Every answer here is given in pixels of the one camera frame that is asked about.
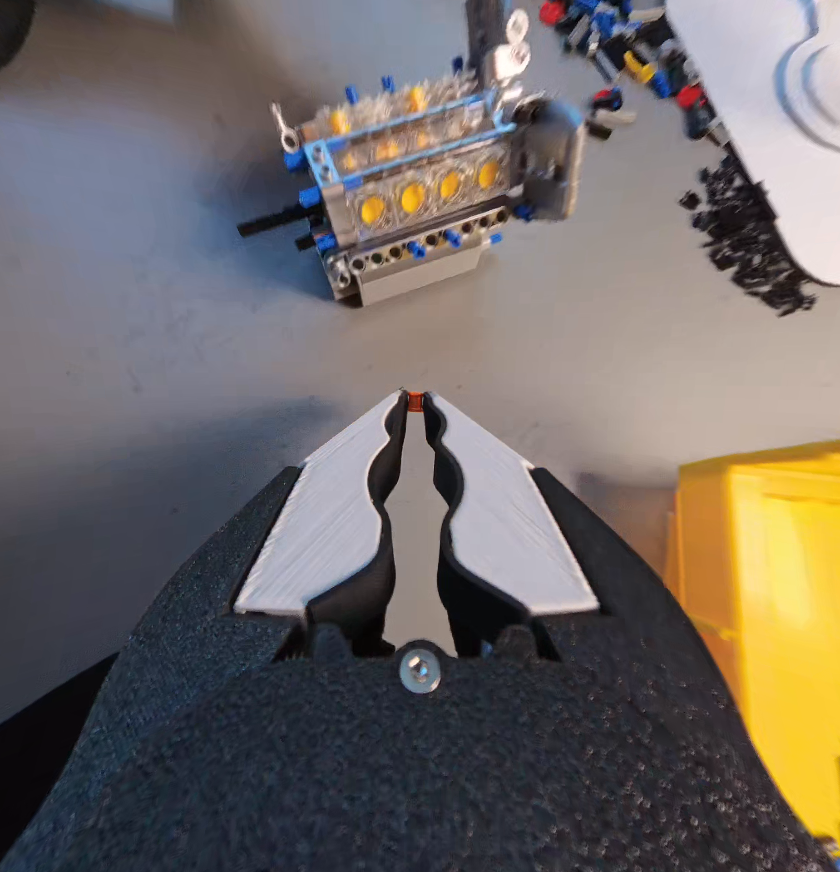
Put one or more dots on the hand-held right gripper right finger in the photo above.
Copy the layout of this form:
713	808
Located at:
522	545

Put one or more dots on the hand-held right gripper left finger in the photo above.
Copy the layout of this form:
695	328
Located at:
318	545

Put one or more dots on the single orange bush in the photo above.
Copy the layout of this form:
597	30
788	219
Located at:
416	401

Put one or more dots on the yellow plastic bin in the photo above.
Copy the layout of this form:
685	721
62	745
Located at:
788	613

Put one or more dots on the toy brick engine model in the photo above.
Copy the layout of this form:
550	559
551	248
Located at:
420	191

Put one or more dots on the grey desk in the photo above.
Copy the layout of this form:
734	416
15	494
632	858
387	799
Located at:
121	341

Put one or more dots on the pile of black pins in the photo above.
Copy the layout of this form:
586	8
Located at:
747	239

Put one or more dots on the pile of coloured brick parts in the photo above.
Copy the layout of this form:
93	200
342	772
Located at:
638	61

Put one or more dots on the white book stand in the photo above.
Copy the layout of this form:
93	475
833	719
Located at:
747	82

